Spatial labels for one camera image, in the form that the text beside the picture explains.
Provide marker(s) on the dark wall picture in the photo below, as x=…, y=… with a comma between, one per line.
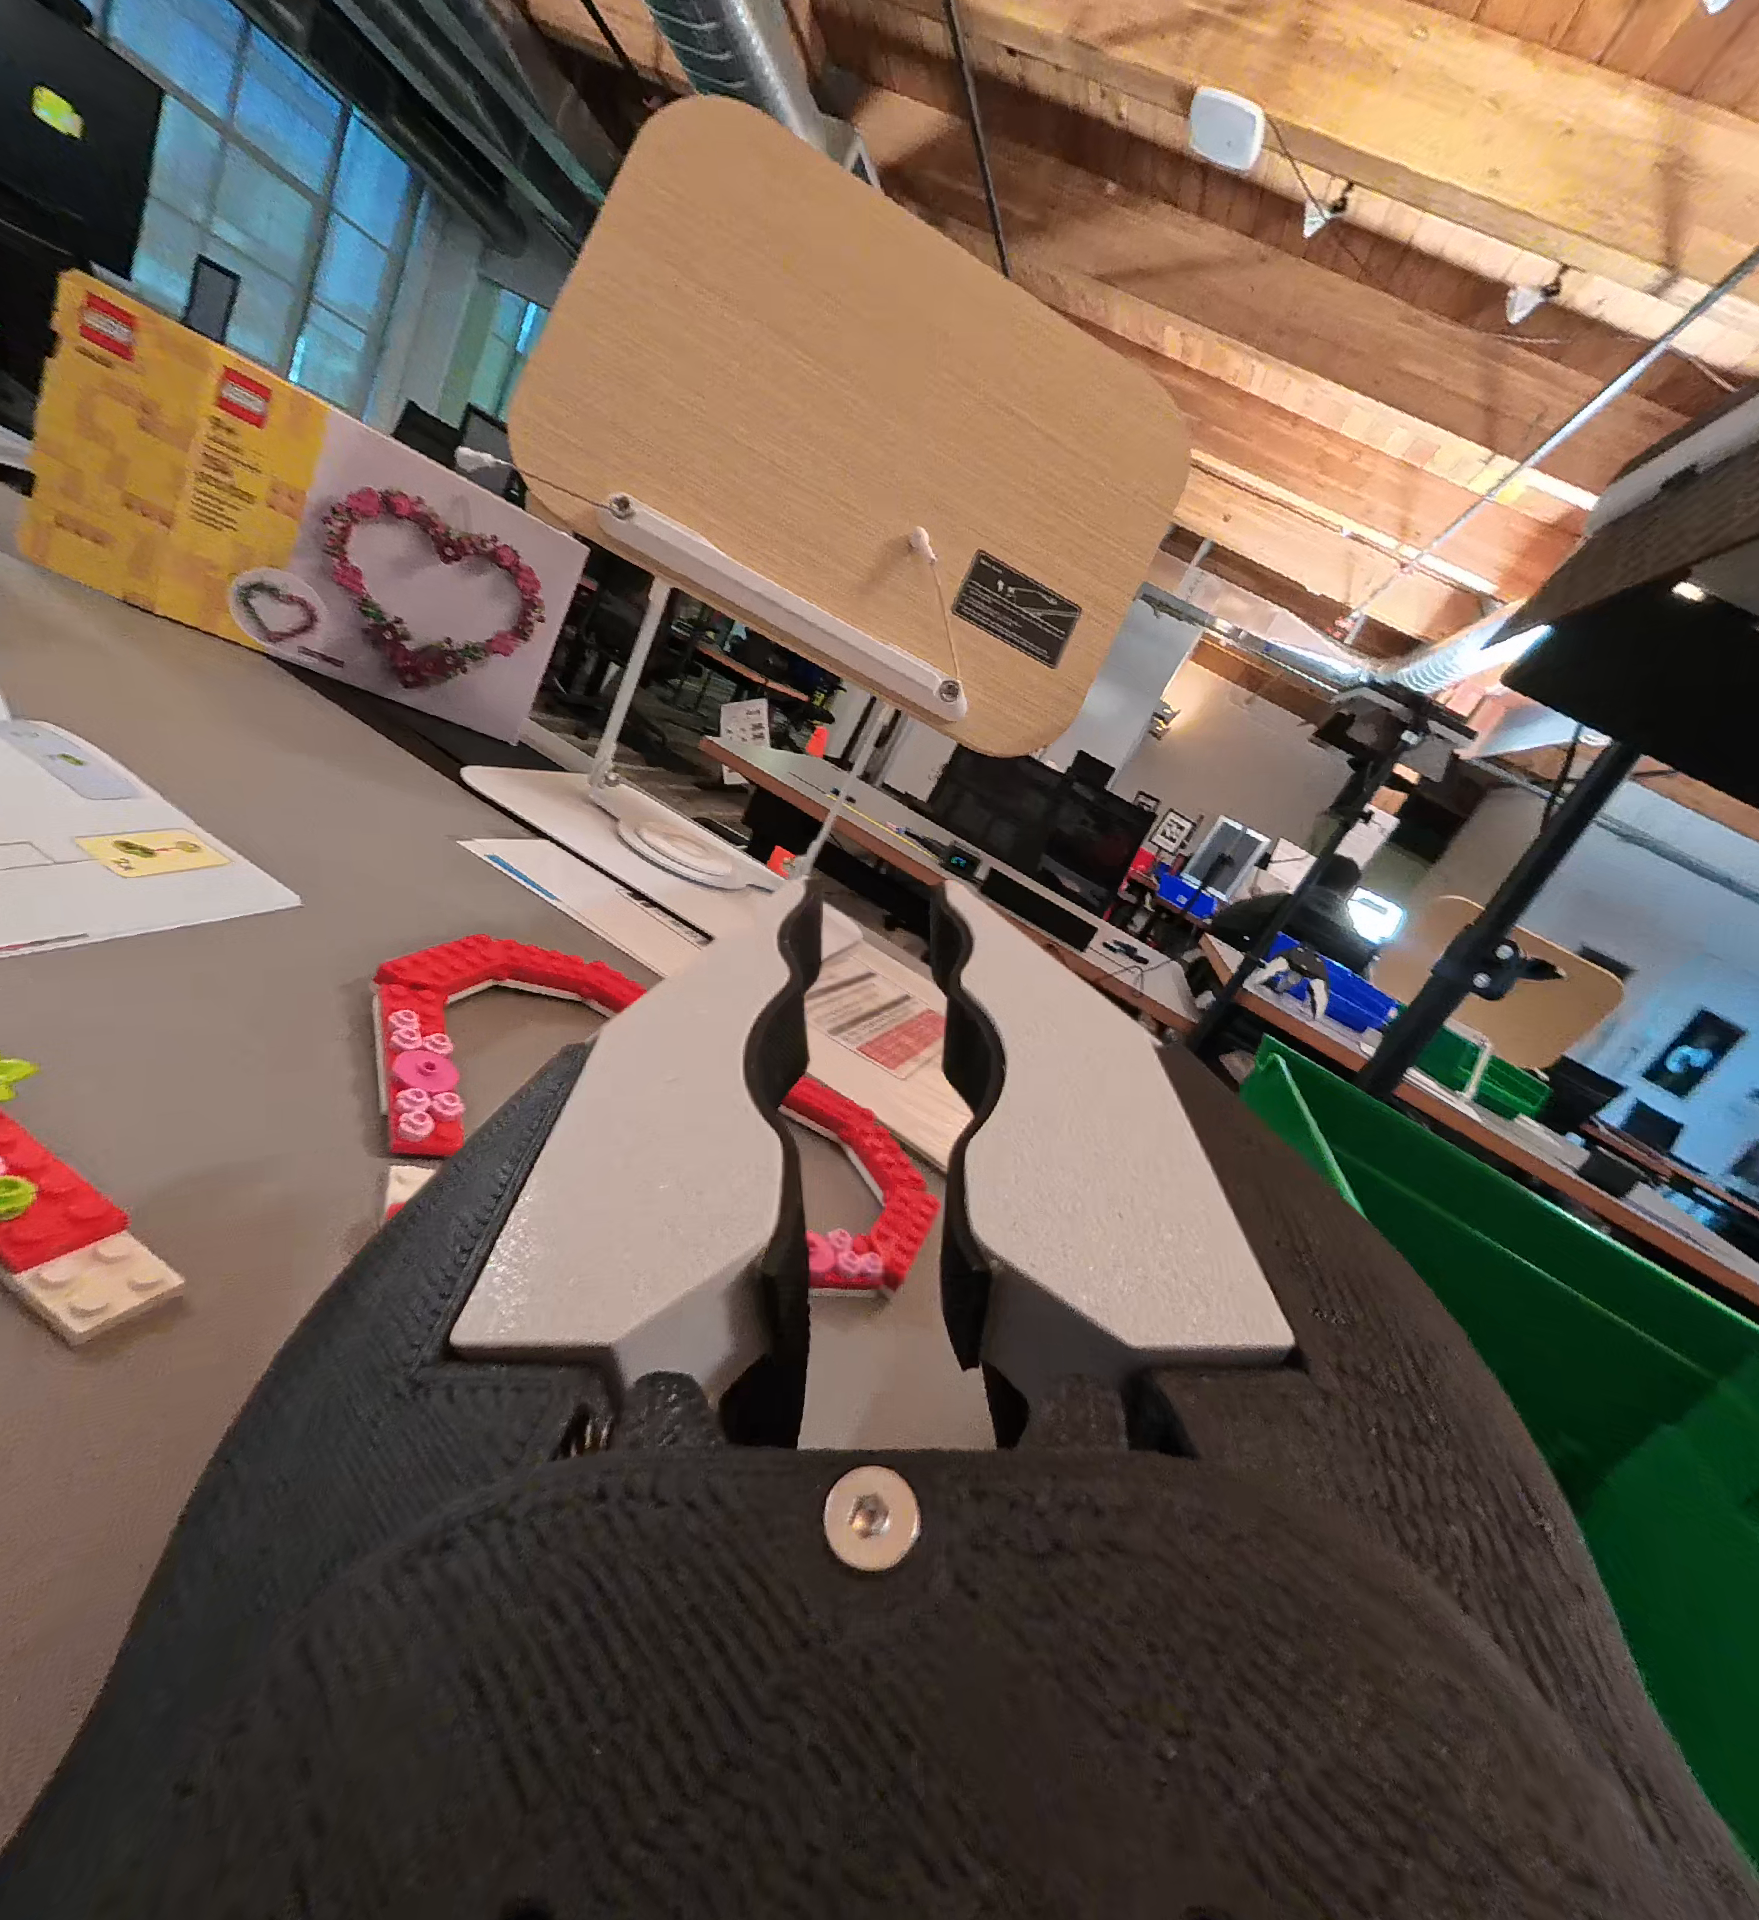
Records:
x=1692, y=1054

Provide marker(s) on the white ceiling access point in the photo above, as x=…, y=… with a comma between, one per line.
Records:
x=1226, y=132

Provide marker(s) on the blue storage bins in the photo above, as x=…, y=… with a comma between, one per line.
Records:
x=1336, y=991

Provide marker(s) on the red lego strip pink flowers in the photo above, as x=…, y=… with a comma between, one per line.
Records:
x=426, y=1068

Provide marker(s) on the brown mounted panel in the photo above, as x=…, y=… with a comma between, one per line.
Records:
x=1718, y=496

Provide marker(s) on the red lego heart frame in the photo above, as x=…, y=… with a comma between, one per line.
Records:
x=519, y=969

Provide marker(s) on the black light stand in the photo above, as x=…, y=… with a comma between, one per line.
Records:
x=1397, y=758

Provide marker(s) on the red lego strip lime flowers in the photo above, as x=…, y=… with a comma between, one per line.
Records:
x=55, y=1215

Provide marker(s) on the dark ventilation duct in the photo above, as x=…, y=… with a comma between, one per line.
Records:
x=458, y=105

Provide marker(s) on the black computer monitor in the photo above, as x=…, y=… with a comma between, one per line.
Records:
x=1044, y=833

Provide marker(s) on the wooden book stand white base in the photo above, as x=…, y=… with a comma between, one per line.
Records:
x=820, y=391

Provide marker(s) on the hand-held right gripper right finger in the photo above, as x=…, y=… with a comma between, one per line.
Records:
x=1120, y=1200

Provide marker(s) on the lego instruction booklet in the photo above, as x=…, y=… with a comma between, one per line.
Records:
x=68, y=886

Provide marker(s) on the laminated printed paper sheet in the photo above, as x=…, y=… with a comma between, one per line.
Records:
x=623, y=917

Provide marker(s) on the small green bins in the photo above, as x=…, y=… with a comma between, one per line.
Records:
x=1487, y=1079

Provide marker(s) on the green plastic bin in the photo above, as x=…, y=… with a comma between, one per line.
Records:
x=1645, y=1425

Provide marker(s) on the yellow lego set box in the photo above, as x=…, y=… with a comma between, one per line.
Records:
x=173, y=496

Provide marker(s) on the white track spotlight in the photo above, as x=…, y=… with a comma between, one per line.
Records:
x=1535, y=298
x=1326, y=213

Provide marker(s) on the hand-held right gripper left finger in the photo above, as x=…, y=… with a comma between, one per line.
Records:
x=623, y=1200

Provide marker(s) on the black tripod stand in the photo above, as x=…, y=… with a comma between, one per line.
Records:
x=1494, y=952

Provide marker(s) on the silver ventilation duct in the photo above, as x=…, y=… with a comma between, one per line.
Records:
x=759, y=61

